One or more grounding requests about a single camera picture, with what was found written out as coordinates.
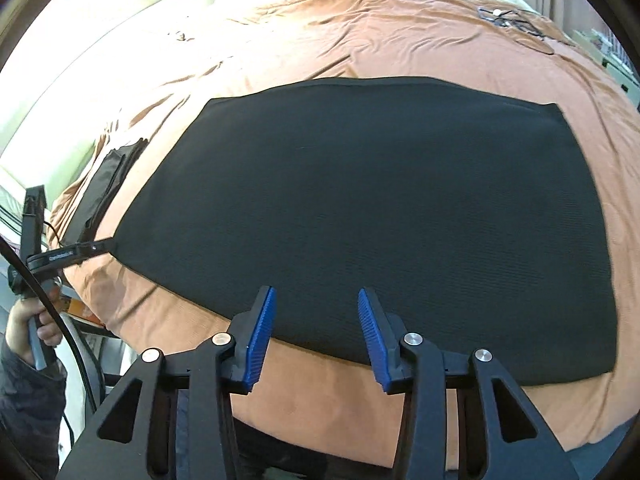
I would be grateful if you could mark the cream padded headboard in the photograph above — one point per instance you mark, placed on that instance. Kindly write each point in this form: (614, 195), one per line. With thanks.
(100, 60)

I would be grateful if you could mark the person's left hand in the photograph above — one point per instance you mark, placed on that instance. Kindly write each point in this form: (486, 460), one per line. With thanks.
(20, 325)

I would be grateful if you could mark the person's left forearm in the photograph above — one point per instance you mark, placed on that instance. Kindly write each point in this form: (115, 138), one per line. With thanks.
(30, 400)

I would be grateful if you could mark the folded black clothes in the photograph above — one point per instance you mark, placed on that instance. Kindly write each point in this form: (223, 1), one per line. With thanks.
(105, 185)

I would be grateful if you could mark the orange box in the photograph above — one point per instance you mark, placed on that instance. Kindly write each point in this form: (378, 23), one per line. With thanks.
(80, 312)

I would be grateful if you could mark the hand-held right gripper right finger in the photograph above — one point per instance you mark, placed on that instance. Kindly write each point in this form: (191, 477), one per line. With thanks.
(372, 340)

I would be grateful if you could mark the black T-shirt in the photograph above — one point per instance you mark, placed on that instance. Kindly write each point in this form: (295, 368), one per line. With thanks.
(375, 210)

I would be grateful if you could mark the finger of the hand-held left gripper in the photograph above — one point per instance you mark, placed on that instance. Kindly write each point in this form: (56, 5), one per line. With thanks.
(95, 246)

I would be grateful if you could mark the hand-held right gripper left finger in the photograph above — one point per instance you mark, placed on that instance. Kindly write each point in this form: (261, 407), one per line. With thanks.
(260, 335)

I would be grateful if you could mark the brown blanket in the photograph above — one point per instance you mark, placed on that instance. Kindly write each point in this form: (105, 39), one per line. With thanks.
(350, 35)

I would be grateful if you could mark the white nightstand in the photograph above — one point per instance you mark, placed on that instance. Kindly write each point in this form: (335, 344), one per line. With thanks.
(615, 65)

